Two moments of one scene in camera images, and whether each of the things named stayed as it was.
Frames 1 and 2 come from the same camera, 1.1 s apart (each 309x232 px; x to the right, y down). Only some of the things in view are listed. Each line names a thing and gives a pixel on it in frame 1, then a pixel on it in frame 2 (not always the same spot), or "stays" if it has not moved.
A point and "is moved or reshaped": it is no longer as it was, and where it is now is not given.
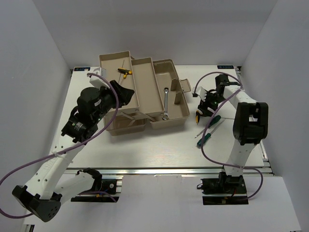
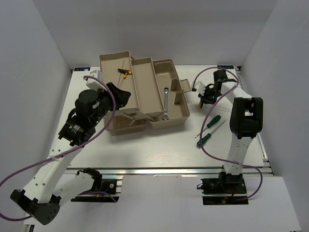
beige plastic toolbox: [160, 97] stays
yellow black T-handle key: [197, 117] is moved or reshaped
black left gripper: [126, 94] stays
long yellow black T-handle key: [124, 71] stays
